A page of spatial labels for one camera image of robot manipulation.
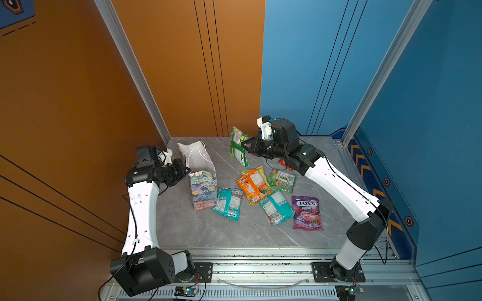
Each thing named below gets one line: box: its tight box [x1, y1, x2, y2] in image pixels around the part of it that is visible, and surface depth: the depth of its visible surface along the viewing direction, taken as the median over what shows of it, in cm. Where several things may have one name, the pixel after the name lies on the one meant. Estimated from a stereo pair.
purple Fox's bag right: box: [291, 195, 324, 231], surface depth 88 cm
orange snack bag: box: [236, 169, 273, 203], surface depth 96 cm
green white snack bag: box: [267, 169, 297, 194], surface depth 101 cm
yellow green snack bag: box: [241, 165, 272, 189], surface depth 101 cm
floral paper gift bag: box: [176, 140, 218, 212], surface depth 81 cm
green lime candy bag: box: [229, 126, 250, 168], surface depth 71 cm
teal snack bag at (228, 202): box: [212, 187, 244, 222], surface depth 92 cm
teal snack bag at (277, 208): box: [258, 189, 296, 227], surface depth 90 cm
